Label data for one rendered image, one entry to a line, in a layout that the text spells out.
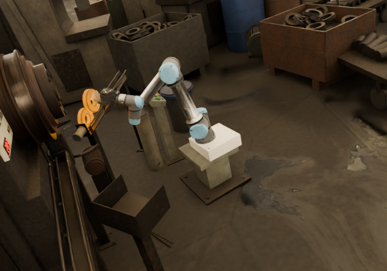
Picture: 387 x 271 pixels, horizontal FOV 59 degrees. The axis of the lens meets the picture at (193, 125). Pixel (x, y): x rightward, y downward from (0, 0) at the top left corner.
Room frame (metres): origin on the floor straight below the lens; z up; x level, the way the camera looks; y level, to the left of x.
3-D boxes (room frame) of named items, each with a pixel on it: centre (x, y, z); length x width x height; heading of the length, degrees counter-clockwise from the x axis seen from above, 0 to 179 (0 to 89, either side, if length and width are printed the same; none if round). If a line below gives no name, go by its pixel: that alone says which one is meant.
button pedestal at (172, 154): (2.49, 0.24, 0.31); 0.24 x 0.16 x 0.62; 17
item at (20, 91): (1.62, 0.75, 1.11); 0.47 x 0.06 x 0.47; 17
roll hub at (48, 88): (1.65, 0.65, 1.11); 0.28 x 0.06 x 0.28; 17
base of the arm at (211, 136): (2.06, -0.06, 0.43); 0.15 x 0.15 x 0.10
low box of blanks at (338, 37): (3.50, -1.49, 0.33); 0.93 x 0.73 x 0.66; 24
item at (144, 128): (2.40, 0.38, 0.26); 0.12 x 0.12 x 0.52
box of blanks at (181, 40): (4.34, 0.23, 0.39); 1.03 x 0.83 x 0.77; 122
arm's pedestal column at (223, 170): (2.06, -0.06, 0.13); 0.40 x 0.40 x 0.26; 24
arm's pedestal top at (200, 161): (2.06, -0.06, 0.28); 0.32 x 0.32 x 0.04; 24
